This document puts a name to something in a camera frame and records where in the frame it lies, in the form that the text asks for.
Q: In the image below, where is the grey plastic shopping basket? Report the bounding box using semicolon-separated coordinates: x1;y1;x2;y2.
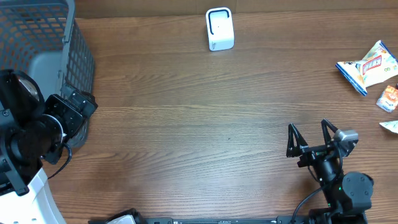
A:
0;0;96;149

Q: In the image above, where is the white barcode scanner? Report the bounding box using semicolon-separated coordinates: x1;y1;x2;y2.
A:
205;7;234;52

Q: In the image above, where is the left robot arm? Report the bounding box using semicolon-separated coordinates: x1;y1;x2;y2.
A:
1;69;98;223

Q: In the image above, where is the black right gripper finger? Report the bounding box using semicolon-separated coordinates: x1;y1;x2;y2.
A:
286;123;308;157
321;119;338;146

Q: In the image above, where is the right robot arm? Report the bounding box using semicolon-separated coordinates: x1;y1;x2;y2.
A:
286;119;374;223

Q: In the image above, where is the gold blue wipes packet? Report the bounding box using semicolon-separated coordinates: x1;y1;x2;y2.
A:
335;40;397;96

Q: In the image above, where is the small orange packet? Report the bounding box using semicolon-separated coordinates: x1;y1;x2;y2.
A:
376;85;397;113

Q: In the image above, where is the white tube with gold cap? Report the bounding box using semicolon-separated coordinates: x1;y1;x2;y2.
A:
379;120;398;134

